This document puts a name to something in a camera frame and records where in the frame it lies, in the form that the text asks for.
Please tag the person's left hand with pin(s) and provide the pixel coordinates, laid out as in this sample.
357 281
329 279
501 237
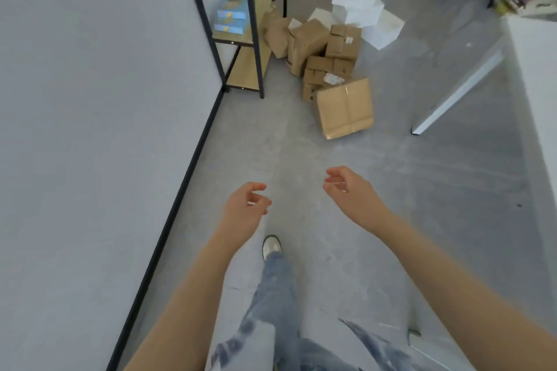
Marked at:
241 212

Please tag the person's right hand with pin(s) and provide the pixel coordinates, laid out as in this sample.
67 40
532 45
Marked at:
357 199

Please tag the person's left thumb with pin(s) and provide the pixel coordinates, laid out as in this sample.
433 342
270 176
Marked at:
253 187

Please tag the person's right thumb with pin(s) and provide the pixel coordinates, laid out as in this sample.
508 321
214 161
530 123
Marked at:
337 171

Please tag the person's right forearm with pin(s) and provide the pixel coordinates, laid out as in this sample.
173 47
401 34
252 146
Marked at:
457 292

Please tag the person's left forearm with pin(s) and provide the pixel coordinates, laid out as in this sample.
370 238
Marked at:
191 297

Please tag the white shoe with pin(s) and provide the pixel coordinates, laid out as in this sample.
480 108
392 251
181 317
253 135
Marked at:
271 247

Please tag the black baseboard strip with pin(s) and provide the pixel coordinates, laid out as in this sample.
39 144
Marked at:
174 218

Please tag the pile of brown cardboard boxes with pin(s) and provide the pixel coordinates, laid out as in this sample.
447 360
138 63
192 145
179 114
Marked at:
330 70

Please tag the blue denim jeans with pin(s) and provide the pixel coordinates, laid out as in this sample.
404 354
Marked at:
276 305

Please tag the small white box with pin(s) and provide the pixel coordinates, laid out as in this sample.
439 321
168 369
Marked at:
321 15

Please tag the black metal wooden shelf rack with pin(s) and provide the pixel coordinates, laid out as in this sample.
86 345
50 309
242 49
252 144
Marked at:
243 27

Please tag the light blue flat box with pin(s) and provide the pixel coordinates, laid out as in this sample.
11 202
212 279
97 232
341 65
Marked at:
230 27
233 9

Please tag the white table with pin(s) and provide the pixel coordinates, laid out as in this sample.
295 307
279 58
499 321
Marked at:
528 79

